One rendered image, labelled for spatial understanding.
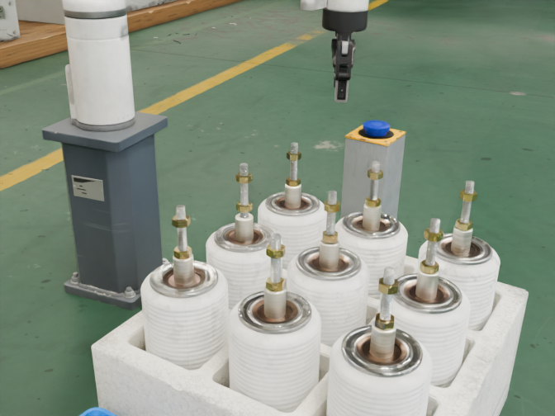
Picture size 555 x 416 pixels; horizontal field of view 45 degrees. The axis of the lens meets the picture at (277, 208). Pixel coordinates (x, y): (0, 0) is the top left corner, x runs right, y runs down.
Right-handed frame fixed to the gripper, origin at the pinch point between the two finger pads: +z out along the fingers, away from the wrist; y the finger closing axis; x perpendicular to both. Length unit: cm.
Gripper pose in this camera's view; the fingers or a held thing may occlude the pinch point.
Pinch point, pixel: (340, 92)
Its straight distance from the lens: 118.0
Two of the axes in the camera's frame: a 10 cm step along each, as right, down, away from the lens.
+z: -0.2, 9.1, 4.2
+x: -10.0, -0.4, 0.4
